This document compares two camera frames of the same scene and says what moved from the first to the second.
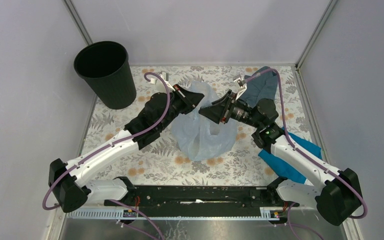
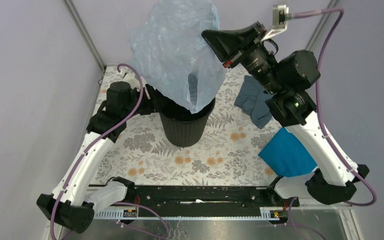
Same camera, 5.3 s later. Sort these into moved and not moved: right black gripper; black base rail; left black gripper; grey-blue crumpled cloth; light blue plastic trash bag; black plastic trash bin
Moved: left black gripper; black plastic trash bin; right black gripper; light blue plastic trash bag
Not moved: black base rail; grey-blue crumpled cloth
